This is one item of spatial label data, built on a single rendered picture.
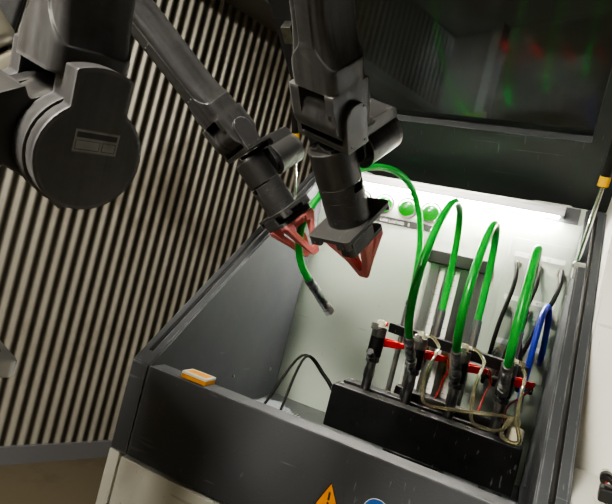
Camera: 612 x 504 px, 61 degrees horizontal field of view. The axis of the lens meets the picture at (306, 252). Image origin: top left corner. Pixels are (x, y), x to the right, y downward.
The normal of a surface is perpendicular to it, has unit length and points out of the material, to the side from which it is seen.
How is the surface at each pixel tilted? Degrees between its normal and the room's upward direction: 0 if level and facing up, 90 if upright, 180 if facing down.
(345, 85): 108
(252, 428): 90
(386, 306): 90
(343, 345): 90
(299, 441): 90
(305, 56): 137
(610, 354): 76
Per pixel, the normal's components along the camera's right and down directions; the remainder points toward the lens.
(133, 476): -0.40, -0.11
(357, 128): 0.70, 0.45
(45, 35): -0.63, 0.04
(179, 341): 0.88, 0.22
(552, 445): -0.09, -0.79
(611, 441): -0.33, -0.34
